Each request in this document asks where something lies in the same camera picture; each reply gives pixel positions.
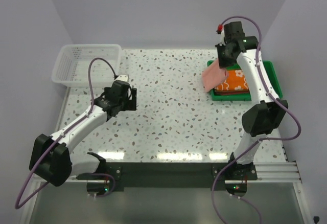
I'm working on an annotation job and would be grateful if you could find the orange patterned cream towel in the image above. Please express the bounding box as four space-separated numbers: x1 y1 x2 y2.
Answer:
214 69 249 93

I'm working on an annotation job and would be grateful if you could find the peach pink towel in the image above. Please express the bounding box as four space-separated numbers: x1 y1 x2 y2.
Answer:
202 59 228 93

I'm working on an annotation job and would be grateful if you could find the brown towel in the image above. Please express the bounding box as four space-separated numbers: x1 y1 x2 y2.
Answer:
214 90 250 96

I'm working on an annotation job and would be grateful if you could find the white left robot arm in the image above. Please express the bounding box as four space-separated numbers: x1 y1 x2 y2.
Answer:
29 75 137 187

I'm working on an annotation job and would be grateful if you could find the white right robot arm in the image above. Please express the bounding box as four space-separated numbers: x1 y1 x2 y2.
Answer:
216 21 288 180

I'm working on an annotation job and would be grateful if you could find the green plastic tray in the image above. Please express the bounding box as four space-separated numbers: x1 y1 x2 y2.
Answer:
210 61 283 101

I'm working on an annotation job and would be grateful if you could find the white plastic laundry basket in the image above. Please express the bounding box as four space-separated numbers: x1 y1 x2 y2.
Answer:
51 44 122 87

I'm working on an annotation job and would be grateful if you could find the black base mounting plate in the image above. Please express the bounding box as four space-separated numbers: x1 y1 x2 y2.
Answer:
76 162 258 193

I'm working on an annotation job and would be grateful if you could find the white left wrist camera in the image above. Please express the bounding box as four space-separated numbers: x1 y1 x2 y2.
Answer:
115 74 129 82

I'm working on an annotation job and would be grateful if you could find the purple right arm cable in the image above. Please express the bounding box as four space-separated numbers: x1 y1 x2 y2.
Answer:
212 16 302 224

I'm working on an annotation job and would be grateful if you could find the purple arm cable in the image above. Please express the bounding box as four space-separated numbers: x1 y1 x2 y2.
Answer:
14 57 128 209
212 16 302 224

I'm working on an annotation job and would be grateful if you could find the aluminium rail frame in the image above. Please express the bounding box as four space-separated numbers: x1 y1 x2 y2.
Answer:
19 142 310 224

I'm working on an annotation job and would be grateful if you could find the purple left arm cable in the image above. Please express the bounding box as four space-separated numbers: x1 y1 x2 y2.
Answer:
14 57 128 209

